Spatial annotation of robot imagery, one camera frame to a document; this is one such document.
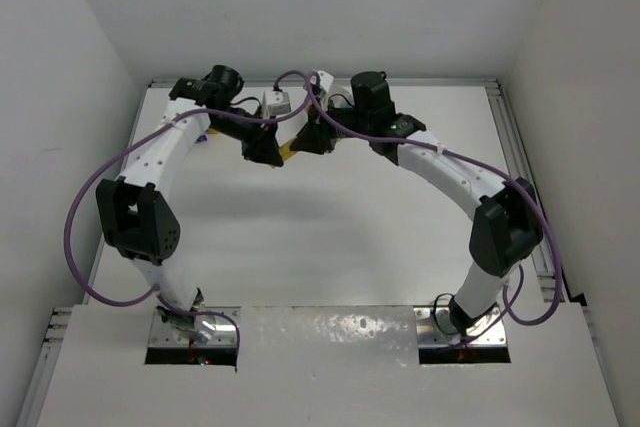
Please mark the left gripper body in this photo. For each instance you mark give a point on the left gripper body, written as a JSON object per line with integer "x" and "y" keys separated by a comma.
{"x": 254, "y": 145}

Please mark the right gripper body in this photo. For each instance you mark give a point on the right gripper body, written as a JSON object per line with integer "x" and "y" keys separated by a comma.
{"x": 319, "y": 135}

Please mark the yellow lego brick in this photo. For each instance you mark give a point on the yellow lego brick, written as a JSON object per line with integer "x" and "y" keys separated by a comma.
{"x": 286, "y": 152}

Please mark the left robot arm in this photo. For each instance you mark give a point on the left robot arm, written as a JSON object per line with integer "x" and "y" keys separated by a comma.
{"x": 134, "y": 211}

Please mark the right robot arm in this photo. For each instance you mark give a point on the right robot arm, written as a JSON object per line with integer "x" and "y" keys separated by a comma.
{"x": 504, "y": 229}

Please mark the white divided round container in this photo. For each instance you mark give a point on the white divided round container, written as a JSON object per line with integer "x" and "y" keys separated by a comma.
{"x": 340, "y": 98}

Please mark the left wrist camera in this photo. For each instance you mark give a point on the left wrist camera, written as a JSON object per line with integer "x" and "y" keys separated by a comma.
{"x": 275, "y": 103}

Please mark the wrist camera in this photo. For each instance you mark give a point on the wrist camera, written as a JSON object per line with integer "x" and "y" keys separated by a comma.
{"x": 321, "y": 84}
{"x": 275, "y": 103}

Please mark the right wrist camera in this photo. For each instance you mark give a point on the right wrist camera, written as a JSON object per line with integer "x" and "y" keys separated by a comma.
{"x": 321, "y": 84}

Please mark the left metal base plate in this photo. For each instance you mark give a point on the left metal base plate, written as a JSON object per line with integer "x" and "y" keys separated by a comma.
{"x": 171, "y": 330}

